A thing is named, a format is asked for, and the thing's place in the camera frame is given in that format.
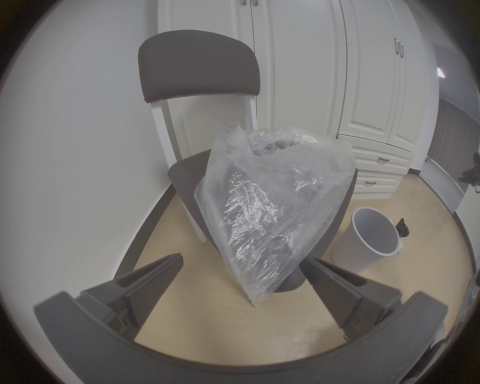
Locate white trash bin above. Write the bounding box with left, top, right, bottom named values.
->
left=331, top=206, right=404, bottom=274

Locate clear plastic bag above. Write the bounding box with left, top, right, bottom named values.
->
left=194, top=125, right=357, bottom=309

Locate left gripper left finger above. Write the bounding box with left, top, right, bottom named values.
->
left=80, top=253, right=184, bottom=340

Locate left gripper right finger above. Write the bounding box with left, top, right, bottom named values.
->
left=299, top=257, right=403, bottom=341

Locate white wardrobe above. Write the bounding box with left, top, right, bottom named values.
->
left=157, top=0, right=439, bottom=201

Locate white chair with grey padding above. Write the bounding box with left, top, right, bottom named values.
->
left=137, top=30, right=359, bottom=293

